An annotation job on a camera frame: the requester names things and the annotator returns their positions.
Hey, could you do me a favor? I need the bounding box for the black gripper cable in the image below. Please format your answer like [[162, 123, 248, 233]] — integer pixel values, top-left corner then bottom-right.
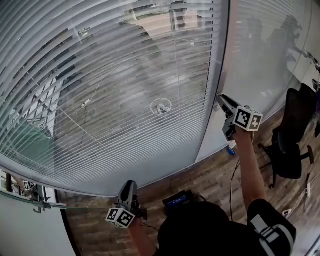
[[142, 222, 161, 232], [229, 159, 241, 221]]

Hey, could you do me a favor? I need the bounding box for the metal door handle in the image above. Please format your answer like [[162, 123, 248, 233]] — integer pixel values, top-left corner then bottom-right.
[[32, 199, 52, 215]]

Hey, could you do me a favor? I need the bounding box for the glass door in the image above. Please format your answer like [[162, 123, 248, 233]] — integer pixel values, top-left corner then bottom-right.
[[0, 169, 68, 215]]

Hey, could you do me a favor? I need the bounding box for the person's left forearm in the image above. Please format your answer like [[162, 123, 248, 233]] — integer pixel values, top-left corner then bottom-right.
[[127, 217, 161, 256]]

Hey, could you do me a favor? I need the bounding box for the person's black shirt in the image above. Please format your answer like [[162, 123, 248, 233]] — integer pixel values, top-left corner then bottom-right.
[[152, 198, 298, 256]]

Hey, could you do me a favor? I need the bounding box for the black office chair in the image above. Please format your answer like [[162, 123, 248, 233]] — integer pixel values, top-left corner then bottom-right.
[[258, 83, 320, 190]]

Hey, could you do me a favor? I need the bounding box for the blue and white bottle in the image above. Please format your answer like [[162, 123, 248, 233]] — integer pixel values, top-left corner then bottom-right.
[[226, 140, 238, 156]]

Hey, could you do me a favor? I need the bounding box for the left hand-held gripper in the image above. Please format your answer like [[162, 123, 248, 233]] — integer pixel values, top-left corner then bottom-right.
[[105, 179, 149, 230]]

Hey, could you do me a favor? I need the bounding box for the black device with screen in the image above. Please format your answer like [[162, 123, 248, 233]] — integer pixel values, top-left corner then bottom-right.
[[162, 189, 201, 210]]

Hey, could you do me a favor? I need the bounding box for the person's right forearm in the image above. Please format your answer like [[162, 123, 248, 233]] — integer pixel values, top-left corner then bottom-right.
[[233, 127, 268, 208]]

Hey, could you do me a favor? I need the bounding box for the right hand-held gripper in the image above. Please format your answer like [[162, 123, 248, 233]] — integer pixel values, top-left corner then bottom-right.
[[217, 94, 264, 142]]

